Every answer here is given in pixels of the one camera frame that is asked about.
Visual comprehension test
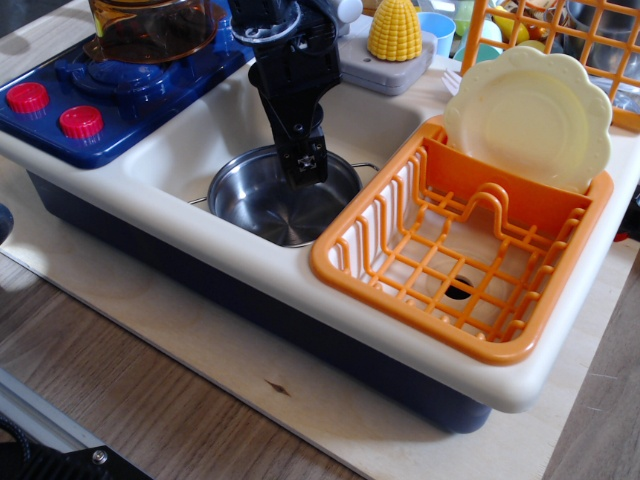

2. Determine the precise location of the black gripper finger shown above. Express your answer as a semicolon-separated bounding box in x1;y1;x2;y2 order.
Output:
274;127;328;189

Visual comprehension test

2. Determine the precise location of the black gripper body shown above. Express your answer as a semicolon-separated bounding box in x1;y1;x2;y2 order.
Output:
249;22;341;145

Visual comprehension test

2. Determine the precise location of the stainless steel pan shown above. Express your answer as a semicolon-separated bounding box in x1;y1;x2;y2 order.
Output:
188;146;380;248

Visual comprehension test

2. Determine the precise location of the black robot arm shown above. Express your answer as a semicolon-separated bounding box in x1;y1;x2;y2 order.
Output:
229;0;341;189

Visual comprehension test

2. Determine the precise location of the orange plastic drying rack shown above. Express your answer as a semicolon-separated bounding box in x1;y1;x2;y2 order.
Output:
310;117;614;365

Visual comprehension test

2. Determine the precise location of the cream toy sink unit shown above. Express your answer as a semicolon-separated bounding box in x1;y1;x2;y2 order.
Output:
1;65;639;433

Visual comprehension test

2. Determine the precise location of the grey faucet base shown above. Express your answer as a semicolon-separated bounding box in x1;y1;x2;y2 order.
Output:
338;15;437;96

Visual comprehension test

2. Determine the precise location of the yellow toy corn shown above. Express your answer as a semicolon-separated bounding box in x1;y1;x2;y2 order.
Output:
367;0;423;62

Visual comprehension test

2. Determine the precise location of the light blue plastic cup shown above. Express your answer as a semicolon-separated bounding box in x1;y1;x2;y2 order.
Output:
418;12;456;57

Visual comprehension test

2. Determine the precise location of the white plastic fork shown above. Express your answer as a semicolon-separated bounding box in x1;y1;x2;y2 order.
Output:
441;69;462;96

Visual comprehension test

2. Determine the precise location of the amber transparent pot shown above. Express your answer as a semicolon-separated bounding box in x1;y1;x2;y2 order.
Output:
83;0;225;64

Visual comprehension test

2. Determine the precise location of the blue toy stove top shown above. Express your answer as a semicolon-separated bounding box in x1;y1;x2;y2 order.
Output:
1;1;253;169

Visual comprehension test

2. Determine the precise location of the red stove knob right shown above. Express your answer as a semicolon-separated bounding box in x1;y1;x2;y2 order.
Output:
58;105;104;139

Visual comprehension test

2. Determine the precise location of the red stove knob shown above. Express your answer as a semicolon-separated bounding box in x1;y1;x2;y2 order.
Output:
58;105;104;139
6;82;50;114

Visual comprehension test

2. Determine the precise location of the cream scalloped plastic plate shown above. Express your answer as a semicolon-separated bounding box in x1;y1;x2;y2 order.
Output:
443;46;612;193

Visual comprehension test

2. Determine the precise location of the red stove knob left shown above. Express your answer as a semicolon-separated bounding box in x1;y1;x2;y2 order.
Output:
6;82;50;114

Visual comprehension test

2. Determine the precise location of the plywood base board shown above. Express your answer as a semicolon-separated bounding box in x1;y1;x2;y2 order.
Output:
1;161;639;479

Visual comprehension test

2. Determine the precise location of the orange wire basket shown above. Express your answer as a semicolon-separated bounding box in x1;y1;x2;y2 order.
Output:
461;1;639;133

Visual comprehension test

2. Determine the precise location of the black bracket with screw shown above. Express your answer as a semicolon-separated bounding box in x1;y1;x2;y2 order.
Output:
1;415;150;479

